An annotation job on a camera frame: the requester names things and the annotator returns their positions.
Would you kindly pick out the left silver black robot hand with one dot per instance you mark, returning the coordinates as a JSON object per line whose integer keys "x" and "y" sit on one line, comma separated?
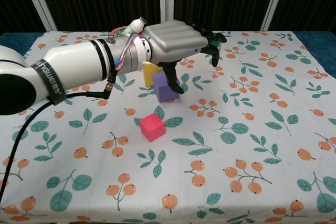
{"x": 173, "y": 40}

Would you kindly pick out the large yellow cube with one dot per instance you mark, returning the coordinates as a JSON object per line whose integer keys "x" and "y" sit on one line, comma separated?
{"x": 151, "y": 75}

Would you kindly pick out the purple foam cube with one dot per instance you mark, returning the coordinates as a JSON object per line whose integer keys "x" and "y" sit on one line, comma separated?
{"x": 164, "y": 91}

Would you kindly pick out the small pink cube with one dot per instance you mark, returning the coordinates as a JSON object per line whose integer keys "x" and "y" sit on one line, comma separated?
{"x": 152, "y": 128}

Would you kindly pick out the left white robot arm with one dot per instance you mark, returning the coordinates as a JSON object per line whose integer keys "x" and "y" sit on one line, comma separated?
{"x": 73, "y": 61}

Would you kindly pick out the white bottle green label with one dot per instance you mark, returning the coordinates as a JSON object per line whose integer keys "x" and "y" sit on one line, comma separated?
{"x": 136, "y": 26}

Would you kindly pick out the green and yellow sponge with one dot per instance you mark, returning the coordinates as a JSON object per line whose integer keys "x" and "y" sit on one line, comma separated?
{"x": 216, "y": 45}

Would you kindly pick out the floral fruit print tablecloth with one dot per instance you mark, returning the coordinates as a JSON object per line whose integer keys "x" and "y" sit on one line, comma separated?
{"x": 236, "y": 142}

